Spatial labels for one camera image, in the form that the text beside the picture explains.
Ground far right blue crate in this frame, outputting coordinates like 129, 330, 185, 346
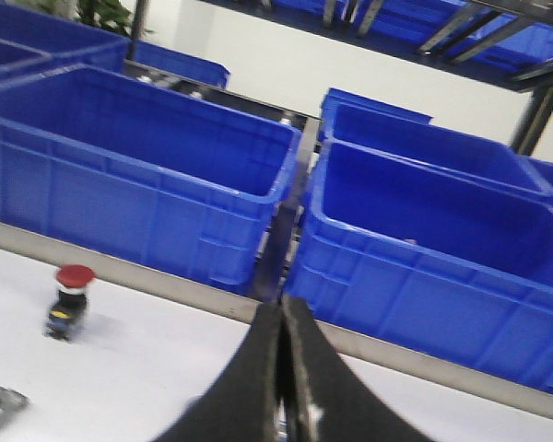
321, 87, 553, 201

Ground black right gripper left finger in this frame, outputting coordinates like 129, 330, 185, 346
156, 303, 282, 441

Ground blue crates on shelf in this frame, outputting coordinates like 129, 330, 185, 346
261, 1, 553, 73

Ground centre blue plastic crate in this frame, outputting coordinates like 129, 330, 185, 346
0, 65, 300, 294

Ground far left blue crate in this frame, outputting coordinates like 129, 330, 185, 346
133, 41, 230, 88

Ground left blue plastic crate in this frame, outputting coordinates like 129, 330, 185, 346
0, 2, 130, 81

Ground overhead metal shelf frame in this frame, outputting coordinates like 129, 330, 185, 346
207, 1, 553, 141

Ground right blue plastic crate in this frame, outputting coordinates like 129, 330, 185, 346
285, 142, 553, 394

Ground blue plastic crate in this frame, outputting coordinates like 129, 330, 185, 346
285, 142, 553, 394
0, 65, 300, 294
0, 2, 130, 81

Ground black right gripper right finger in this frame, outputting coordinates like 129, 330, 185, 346
281, 296, 430, 441

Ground red emergency stop button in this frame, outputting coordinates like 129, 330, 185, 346
43, 264, 96, 342

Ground green potted plant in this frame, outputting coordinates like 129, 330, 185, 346
11, 0, 135, 37

